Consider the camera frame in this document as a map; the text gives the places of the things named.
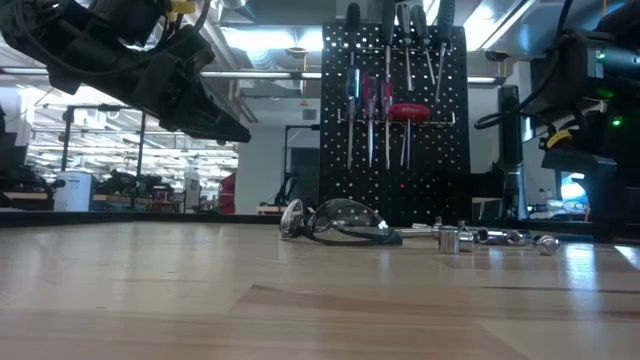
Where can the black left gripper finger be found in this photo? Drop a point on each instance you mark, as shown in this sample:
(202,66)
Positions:
(200,120)

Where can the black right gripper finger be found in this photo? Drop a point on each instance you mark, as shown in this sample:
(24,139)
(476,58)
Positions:
(604,205)

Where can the clear black safety glasses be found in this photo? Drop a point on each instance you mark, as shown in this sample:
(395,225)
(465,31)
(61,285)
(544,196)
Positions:
(345,220)

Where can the small black ribbed screwdriver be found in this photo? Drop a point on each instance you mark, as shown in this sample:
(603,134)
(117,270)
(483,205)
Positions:
(353,22)

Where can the black screwdriver with blue cap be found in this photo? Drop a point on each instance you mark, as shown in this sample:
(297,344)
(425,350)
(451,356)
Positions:
(446,20)

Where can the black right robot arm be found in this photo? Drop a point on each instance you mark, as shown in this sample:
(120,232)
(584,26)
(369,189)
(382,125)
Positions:
(620,75)

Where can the black tall tower unit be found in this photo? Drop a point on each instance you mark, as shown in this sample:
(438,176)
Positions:
(511,160)

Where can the black metal pegboard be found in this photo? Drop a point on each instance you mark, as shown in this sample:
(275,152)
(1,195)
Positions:
(440,160)

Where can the chrome extension bar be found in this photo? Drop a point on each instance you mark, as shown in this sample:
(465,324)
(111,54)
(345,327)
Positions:
(415,232)

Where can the silver ceiling air duct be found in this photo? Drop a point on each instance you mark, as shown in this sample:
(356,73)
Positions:
(235,100)

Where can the black background gantry frame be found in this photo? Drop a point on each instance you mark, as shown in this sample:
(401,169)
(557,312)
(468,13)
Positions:
(141,165)

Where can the black aluminium table frame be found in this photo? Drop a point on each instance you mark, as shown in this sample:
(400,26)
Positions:
(100,218)

